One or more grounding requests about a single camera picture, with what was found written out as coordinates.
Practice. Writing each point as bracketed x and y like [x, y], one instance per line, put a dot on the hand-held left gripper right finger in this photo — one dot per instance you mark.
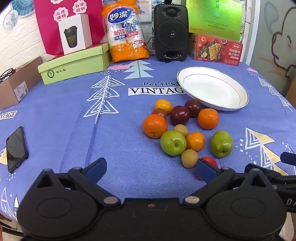
[205, 170]

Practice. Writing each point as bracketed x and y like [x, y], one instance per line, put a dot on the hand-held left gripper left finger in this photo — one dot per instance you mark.
[97, 168]

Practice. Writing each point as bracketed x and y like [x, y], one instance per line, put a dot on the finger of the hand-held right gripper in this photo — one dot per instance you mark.
[289, 158]
[279, 177]

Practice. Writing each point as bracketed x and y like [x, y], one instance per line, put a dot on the small red apple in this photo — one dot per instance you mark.
[211, 161]

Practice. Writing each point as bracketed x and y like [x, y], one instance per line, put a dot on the brown kiwi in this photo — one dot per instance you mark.
[181, 130]
[189, 158]

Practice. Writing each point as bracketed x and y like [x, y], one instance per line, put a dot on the green apple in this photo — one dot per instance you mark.
[221, 143]
[173, 142]

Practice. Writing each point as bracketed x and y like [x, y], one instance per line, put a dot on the medium orange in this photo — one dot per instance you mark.
[208, 118]

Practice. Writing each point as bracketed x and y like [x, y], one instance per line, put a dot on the dark red plum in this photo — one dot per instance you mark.
[193, 107]
[180, 115]

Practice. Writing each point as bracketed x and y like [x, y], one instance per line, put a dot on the large orange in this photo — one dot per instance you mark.
[155, 125]

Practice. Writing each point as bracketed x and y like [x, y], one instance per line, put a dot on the small dark red tomato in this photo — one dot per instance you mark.
[159, 113]

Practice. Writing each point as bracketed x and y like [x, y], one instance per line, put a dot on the small yellow orange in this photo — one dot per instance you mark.
[163, 106]

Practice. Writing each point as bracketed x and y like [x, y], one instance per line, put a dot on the white plate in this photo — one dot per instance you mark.
[212, 89]

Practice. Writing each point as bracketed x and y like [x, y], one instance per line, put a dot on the blue printed tablecloth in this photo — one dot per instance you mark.
[115, 139]

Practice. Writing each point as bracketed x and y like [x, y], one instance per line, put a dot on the black smartphone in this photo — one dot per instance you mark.
[16, 150]

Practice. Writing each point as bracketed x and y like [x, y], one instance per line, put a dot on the green shoe box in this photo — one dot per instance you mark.
[74, 67]

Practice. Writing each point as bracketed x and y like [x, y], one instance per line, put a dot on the brown cardboard box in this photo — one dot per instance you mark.
[20, 83]

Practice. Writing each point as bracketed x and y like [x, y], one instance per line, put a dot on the red cracker box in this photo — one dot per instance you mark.
[217, 51]

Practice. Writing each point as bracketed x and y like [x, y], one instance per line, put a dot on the white cup box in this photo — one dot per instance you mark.
[75, 34]

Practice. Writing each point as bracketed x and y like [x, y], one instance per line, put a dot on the orange paper cup pack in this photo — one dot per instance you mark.
[126, 34]

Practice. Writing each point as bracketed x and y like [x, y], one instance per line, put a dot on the black speaker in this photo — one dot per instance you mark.
[171, 32]

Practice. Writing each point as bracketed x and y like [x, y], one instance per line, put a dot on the pink paper bag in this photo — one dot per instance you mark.
[46, 27]

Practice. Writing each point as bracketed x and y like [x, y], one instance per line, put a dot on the shiny green gift box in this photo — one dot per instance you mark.
[214, 16]

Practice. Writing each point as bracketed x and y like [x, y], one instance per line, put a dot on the blue paper fan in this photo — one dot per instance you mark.
[24, 5]

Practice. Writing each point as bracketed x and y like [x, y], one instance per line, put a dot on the cartoon wall poster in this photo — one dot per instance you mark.
[277, 34]

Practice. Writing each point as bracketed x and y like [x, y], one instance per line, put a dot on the round paper wall decoration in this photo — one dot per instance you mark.
[12, 20]

